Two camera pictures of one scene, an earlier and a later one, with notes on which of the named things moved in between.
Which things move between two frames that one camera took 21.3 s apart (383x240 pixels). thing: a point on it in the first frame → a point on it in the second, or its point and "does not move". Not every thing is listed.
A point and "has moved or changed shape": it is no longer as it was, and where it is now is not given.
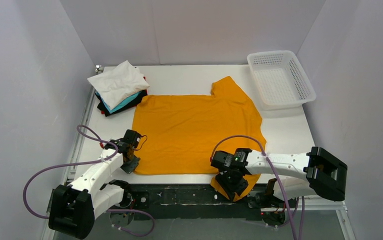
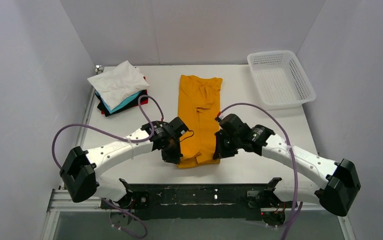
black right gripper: [230, 182] → [221, 151]
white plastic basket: [279, 82] does not move
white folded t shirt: [118, 82] does not move
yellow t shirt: [177, 134] has moved or changed shape
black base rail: [193, 202] does not move
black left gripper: [129, 163] → [170, 155]
